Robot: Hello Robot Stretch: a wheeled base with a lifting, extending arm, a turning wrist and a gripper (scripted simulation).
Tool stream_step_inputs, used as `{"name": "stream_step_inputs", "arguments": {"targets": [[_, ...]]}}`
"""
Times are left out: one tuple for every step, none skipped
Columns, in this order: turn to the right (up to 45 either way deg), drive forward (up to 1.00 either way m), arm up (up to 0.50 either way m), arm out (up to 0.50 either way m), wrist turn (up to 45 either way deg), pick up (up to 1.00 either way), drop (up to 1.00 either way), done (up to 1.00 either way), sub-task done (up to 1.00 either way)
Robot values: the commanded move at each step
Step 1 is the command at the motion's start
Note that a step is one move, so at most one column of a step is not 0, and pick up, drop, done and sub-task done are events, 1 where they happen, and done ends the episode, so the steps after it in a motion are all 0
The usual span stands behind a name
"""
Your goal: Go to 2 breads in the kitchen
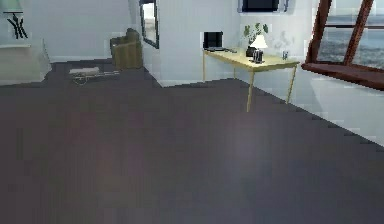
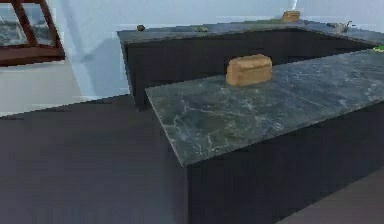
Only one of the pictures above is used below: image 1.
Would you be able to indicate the black open laptop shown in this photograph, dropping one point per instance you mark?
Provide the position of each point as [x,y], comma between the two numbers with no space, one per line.
[212,40]

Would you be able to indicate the pale yellow wooden table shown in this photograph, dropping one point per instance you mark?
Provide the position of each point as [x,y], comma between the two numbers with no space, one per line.
[253,62]

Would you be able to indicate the white shade table lamp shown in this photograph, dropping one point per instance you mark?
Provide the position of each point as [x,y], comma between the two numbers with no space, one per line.
[258,42]

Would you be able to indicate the green house plant black pot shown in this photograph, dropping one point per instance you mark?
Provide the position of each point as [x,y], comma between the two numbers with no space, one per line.
[255,31]

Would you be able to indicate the small clear glass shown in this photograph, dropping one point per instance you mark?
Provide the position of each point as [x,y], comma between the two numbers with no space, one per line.
[285,55]

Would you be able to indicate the brown framed window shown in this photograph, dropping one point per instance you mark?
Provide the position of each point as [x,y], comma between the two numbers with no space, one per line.
[346,66]

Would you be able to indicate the white cabinet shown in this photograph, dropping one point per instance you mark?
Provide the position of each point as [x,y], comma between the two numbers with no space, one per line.
[21,61]

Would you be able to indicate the black twig sculpture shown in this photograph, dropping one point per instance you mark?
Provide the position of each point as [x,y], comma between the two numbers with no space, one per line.
[17,27]

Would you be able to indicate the pale green lamp shade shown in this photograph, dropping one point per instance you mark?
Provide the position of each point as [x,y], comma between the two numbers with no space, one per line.
[10,5]

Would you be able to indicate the black framed wall mirror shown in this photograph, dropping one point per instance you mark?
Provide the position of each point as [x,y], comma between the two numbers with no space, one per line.
[149,21]

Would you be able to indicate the dark framed wall picture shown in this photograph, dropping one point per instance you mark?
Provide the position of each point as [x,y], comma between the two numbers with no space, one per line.
[261,4]

